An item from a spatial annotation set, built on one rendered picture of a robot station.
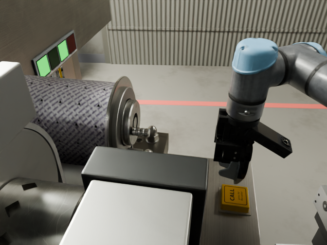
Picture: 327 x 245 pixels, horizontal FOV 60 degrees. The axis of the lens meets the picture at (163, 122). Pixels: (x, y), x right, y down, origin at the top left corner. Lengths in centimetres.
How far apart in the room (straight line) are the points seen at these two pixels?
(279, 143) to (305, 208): 148
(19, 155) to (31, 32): 61
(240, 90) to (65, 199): 42
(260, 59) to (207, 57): 311
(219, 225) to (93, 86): 48
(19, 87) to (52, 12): 76
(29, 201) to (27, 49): 63
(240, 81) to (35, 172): 40
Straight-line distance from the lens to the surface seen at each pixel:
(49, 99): 45
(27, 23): 82
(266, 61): 54
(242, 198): 79
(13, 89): 17
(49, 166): 29
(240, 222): 78
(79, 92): 44
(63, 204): 21
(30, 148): 26
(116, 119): 41
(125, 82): 46
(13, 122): 17
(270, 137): 64
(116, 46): 364
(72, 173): 42
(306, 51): 61
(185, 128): 252
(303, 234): 199
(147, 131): 44
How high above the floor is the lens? 152
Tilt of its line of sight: 36 degrees down
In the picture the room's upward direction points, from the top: straight up
